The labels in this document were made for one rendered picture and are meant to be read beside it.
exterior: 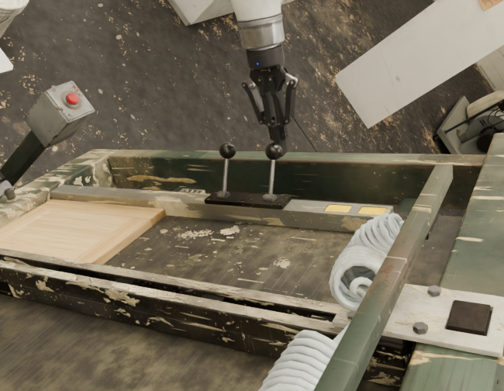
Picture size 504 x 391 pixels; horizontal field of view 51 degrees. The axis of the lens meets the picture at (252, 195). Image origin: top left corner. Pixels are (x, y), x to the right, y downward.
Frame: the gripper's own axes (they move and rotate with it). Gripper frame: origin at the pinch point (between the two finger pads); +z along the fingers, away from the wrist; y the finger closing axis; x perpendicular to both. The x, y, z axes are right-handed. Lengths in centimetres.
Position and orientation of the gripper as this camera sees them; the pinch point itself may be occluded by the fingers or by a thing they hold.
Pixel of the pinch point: (279, 140)
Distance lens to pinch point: 118.2
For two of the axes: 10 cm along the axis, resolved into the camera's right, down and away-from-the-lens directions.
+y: -8.6, -0.6, 5.0
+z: 1.8, 9.0, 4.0
